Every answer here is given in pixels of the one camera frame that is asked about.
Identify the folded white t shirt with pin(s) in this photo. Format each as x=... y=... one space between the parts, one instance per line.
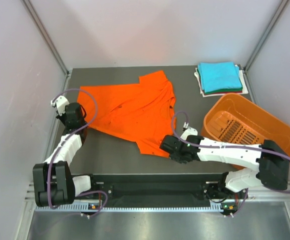
x=241 y=77

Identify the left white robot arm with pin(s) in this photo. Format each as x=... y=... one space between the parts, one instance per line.
x=53 y=182

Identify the aluminium frame rail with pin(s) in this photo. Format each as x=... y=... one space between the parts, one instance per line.
x=44 y=34

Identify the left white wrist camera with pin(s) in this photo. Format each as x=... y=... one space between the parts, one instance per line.
x=60 y=104

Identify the orange t shirt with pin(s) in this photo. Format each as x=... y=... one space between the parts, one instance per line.
x=139 y=112

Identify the folded green t shirt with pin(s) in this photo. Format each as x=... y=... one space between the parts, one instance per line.
x=224 y=91

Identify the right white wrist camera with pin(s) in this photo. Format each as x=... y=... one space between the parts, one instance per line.
x=188 y=131

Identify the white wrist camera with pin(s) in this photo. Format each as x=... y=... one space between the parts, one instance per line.
x=60 y=104
x=188 y=131

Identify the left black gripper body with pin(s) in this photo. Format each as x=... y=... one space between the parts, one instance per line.
x=64 y=119

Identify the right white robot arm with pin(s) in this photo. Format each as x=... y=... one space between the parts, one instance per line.
x=263 y=164

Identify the orange plastic basket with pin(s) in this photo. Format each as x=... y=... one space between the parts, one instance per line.
x=235 y=119

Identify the grey slotted cable duct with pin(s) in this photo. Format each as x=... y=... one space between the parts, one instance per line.
x=90 y=207

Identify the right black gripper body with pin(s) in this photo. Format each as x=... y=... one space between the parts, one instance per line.
x=177 y=158

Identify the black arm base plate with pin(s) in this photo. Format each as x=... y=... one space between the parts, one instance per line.
x=159 y=190

